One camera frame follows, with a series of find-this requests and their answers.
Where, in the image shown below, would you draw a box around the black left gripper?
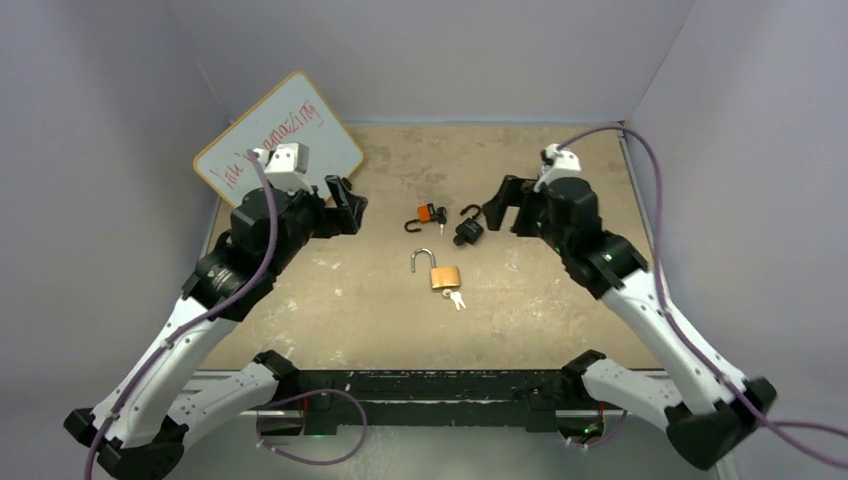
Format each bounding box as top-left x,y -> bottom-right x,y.
267,175 -> 365,277

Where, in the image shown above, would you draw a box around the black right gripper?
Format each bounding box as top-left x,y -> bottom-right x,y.
483,176 -> 572,256

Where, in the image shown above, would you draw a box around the black padlock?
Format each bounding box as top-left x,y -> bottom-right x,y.
453,204 -> 484,247

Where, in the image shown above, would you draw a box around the black-headed keys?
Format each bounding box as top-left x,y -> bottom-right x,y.
435,207 -> 447,236

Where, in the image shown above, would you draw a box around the orange padlock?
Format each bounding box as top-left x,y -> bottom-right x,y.
404,203 -> 437,233

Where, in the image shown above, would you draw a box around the brass padlock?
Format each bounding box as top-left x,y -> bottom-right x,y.
410,248 -> 462,290

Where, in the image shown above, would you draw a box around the small silver keys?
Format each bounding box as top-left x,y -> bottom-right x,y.
441,288 -> 466,311

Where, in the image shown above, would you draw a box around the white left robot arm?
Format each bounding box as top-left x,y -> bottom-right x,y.
64,175 -> 368,479

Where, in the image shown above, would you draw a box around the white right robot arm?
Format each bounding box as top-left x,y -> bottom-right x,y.
482,175 -> 777,470

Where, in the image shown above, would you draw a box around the whiteboard with red writing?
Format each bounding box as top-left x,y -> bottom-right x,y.
193,71 -> 364,206

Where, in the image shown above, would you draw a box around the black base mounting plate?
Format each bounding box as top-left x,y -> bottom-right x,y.
258,369 -> 621,437

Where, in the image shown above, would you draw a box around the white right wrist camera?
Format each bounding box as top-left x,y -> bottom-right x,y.
533,143 -> 582,193

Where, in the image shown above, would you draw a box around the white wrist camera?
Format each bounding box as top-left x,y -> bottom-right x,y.
533,143 -> 582,193
252,142 -> 312,192

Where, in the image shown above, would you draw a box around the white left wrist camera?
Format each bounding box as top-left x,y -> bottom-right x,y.
252,142 -> 312,192

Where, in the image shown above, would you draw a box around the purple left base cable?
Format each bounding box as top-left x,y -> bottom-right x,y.
255,388 -> 370,466

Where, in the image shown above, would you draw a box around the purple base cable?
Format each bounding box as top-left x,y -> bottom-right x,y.
255,388 -> 370,466
564,410 -> 631,452

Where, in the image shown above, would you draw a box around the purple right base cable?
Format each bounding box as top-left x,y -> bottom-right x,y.
564,410 -> 631,452

